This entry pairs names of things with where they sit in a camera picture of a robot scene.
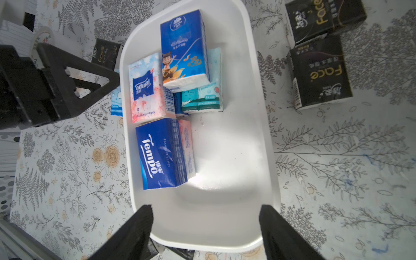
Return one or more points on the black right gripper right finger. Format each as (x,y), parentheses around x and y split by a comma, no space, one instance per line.
(281,241)

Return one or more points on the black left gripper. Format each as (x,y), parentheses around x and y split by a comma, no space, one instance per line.
(32,98)

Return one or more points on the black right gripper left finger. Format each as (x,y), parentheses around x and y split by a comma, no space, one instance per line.
(130,242)

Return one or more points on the light blue tissue pack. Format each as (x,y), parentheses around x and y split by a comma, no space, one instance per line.
(116,102)

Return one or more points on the white plastic storage box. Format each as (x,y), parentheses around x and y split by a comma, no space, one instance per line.
(218,209)

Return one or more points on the blue pink tissue pack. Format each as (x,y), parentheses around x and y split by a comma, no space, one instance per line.
(150,100)

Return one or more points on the dark blue Tempo tissue pack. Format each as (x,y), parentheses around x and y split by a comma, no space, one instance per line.
(161,153)

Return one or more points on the blue Vinda tissue pack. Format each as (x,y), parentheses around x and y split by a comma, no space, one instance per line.
(184,53)

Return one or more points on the teal tissue pack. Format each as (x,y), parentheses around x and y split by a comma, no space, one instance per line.
(208,98)

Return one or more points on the pink Tempo tissue pack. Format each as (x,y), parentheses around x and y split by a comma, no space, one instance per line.
(186,138)

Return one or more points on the black tissue pack far left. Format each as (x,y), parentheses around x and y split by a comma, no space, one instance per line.
(107,54)

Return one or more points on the black tissue pack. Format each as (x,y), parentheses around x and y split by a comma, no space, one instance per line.
(309,20)
(318,72)
(107,54)

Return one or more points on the black tissue pack right lower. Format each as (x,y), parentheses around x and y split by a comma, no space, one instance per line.
(318,72)

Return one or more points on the black tissue pack right upper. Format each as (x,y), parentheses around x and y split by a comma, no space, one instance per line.
(309,20)

